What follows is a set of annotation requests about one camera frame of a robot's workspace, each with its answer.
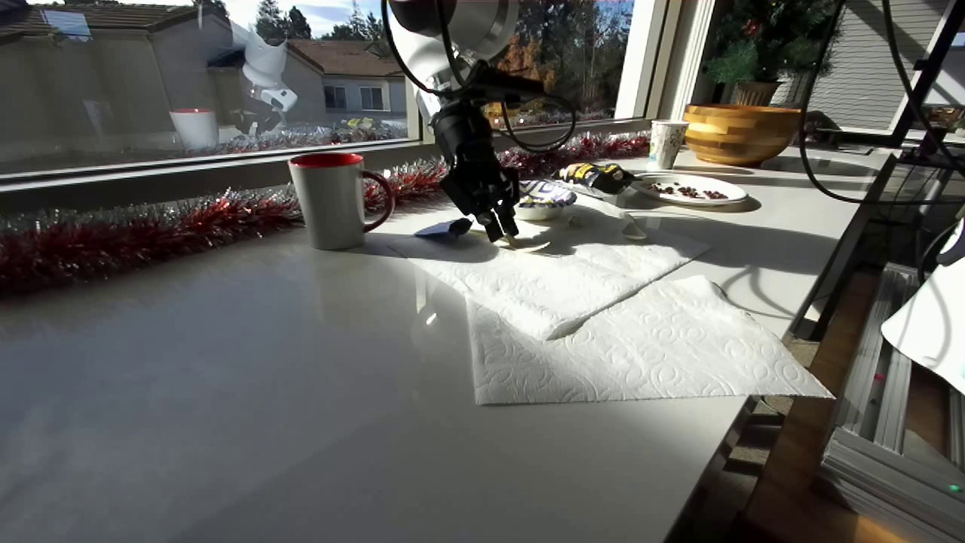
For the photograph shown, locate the wooden bowl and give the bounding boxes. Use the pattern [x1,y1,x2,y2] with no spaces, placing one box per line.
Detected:
[681,102,804,168]

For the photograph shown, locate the black yellow snack bag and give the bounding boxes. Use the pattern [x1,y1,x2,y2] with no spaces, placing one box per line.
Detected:
[557,159,638,195]

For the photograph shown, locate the red tinsel garland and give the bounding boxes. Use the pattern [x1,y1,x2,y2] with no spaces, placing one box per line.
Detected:
[0,129,650,296]

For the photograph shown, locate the grey window frame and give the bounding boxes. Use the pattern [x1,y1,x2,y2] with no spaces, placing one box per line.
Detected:
[0,0,718,195]

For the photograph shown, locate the black metal stand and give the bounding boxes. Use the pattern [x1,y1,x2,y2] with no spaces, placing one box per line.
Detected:
[783,0,965,341]

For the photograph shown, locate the green potted plant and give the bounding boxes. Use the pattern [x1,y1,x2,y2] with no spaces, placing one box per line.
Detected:
[703,0,842,110]

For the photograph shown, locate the patterned paper cup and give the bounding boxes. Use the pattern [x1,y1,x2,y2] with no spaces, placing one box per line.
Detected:
[647,117,691,171]

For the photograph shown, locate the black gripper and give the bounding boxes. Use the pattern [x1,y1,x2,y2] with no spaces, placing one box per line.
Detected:
[431,95,523,243]

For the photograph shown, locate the small white food bowl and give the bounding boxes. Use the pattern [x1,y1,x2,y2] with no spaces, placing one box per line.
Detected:
[511,177,582,227]

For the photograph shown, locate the white mug red interior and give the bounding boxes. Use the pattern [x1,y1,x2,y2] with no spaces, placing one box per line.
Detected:
[287,150,397,254]

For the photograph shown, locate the white plate with beans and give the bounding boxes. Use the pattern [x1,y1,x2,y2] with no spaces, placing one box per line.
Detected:
[641,171,751,211]

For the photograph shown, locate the black hanging cable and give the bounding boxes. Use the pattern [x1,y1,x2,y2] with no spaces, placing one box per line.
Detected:
[797,0,869,207]

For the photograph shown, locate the aluminium rail frame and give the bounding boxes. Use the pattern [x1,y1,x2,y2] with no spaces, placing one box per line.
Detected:
[816,260,965,543]

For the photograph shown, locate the small white paper towel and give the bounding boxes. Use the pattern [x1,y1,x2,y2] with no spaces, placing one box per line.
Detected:
[402,237,712,344]

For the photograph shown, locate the large white paper towel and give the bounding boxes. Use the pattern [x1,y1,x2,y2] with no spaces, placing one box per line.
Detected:
[465,271,839,409]

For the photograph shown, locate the small blue wrapper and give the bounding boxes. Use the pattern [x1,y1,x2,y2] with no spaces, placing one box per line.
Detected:
[412,218,476,247]

